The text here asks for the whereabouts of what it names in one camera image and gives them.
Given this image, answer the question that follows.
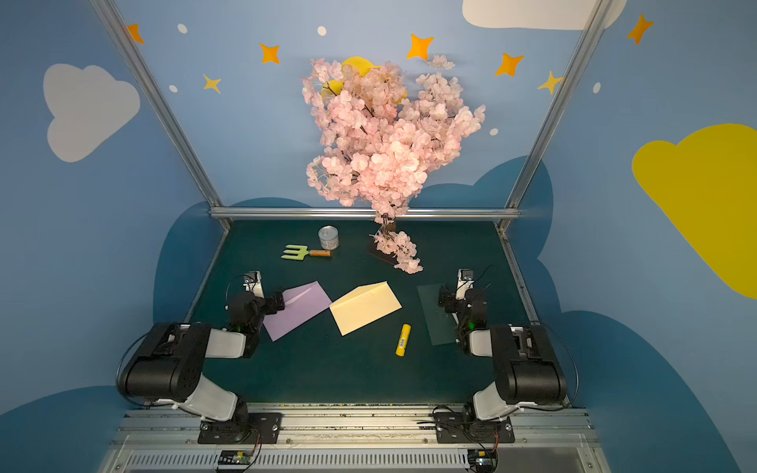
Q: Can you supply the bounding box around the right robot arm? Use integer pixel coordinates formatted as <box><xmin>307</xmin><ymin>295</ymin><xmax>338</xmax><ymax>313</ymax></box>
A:
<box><xmin>438</xmin><ymin>282</ymin><xmax>569</xmax><ymax>422</ymax></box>

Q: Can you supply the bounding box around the right aluminium frame post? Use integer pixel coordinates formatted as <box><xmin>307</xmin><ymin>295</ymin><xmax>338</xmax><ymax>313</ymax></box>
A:
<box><xmin>497</xmin><ymin>0</ymin><xmax>613</xmax><ymax>236</ymax></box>

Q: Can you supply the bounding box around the back horizontal aluminium bar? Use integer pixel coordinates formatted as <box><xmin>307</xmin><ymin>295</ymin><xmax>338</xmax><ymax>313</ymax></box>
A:
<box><xmin>210</xmin><ymin>207</ymin><xmax>520</xmax><ymax>221</ymax></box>

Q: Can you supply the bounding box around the purple envelope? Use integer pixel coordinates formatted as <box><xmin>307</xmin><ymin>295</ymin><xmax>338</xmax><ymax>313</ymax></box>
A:
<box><xmin>263</xmin><ymin>281</ymin><xmax>331</xmax><ymax>342</ymax></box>

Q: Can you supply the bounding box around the cream yellow envelope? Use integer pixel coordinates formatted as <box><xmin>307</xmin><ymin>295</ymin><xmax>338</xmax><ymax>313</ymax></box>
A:
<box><xmin>329</xmin><ymin>282</ymin><xmax>402</xmax><ymax>336</ymax></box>

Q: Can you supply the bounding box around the pink cherry blossom tree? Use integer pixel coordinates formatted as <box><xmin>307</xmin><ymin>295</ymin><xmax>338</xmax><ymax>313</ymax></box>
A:
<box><xmin>303</xmin><ymin>59</ymin><xmax>486</xmax><ymax>274</ymax></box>

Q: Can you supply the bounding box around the right controller board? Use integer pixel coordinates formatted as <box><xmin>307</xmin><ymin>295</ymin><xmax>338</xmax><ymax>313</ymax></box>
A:
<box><xmin>466</xmin><ymin>449</ymin><xmax>498</xmax><ymax>473</ymax></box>

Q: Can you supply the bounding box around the left controller board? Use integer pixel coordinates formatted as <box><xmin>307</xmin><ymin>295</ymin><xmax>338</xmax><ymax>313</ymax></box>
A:
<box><xmin>215</xmin><ymin>449</ymin><xmax>255</xmax><ymax>473</ymax></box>

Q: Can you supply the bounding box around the green toy garden fork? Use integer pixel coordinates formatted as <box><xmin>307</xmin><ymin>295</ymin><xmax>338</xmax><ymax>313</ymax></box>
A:
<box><xmin>281</xmin><ymin>244</ymin><xmax>332</xmax><ymax>261</ymax></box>

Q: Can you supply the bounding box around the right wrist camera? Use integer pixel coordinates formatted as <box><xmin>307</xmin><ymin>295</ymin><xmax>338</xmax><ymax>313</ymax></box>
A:
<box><xmin>455</xmin><ymin>269</ymin><xmax>475</xmax><ymax>300</ymax></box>

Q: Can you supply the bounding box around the silver tin can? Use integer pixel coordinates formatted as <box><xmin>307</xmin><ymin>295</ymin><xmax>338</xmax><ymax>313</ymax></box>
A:
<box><xmin>317</xmin><ymin>226</ymin><xmax>339</xmax><ymax>250</ymax></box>

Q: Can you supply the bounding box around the aluminium mounting rail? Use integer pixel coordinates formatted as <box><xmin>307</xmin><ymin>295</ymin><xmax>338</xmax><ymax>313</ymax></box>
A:
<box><xmin>100</xmin><ymin>404</ymin><xmax>610</xmax><ymax>472</ymax></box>

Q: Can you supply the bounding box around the yellow glue stick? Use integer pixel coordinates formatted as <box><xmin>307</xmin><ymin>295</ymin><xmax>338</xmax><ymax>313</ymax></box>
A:
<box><xmin>395</xmin><ymin>324</ymin><xmax>411</xmax><ymax>357</ymax></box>

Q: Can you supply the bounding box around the controller board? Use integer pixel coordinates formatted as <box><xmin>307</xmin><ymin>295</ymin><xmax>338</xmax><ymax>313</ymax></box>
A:
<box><xmin>466</xmin><ymin>449</ymin><xmax>498</xmax><ymax>473</ymax></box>
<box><xmin>215</xmin><ymin>449</ymin><xmax>255</xmax><ymax>473</ymax></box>

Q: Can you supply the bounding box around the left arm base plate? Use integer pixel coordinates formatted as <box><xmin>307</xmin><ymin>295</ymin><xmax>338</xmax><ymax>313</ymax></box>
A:
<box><xmin>197</xmin><ymin>412</ymin><xmax>283</xmax><ymax>445</ymax></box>

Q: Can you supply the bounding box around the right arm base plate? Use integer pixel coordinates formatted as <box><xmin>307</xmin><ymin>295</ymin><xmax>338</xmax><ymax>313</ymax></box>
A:
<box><xmin>432</xmin><ymin>411</ymin><xmax>516</xmax><ymax>445</ymax></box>

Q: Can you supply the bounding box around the aluminium frame post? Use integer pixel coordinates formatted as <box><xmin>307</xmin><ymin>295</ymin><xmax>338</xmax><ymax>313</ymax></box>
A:
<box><xmin>91</xmin><ymin>0</ymin><xmax>224</xmax><ymax>209</ymax></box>
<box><xmin>497</xmin><ymin>0</ymin><xmax>613</xmax><ymax>236</ymax></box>

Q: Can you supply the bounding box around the dark green envelope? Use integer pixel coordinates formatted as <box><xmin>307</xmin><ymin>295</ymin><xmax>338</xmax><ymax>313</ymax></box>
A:
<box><xmin>417</xmin><ymin>284</ymin><xmax>457</xmax><ymax>346</ymax></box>

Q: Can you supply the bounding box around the left aluminium frame post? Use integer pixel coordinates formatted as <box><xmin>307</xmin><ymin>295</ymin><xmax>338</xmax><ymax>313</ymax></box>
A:
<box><xmin>91</xmin><ymin>0</ymin><xmax>224</xmax><ymax>209</ymax></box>

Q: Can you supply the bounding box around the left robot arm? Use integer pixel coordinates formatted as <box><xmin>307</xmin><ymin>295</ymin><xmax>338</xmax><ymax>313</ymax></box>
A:
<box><xmin>116</xmin><ymin>291</ymin><xmax>286</xmax><ymax>443</ymax></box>

